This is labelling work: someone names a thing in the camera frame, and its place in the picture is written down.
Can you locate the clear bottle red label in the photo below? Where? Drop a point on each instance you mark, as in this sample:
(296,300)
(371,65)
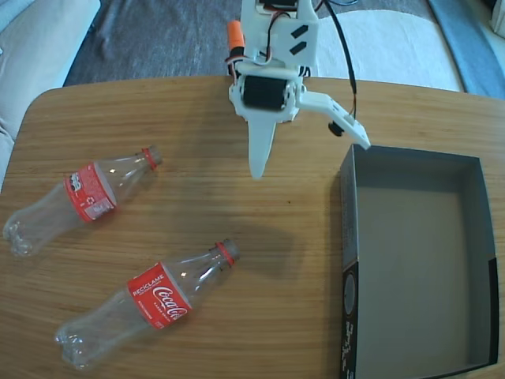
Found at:
(90,193)

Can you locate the clear bottle Coca-Cola logo label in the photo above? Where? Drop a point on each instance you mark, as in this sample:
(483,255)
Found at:
(158,300)

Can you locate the grey cardboard box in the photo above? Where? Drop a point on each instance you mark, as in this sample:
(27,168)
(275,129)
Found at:
(414,276)

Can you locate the orange and black clamp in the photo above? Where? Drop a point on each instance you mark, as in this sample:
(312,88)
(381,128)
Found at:
(236,33)

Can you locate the dark grey rug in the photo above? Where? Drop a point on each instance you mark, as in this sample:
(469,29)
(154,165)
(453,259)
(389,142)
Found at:
(158,39)

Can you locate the white cloth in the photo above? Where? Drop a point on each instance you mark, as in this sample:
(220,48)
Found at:
(394,51)

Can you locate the grey-blue fabric strip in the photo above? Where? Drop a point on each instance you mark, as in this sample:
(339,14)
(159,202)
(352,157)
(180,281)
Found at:
(473,59)

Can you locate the white sofa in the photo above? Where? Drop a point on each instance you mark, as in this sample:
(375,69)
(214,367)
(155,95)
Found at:
(31,59)

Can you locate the pale cushion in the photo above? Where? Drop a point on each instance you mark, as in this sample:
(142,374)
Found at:
(498,17)

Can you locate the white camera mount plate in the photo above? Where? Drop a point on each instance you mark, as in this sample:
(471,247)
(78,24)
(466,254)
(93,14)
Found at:
(319,102)

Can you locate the small black camera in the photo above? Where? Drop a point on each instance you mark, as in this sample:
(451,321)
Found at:
(334,129)

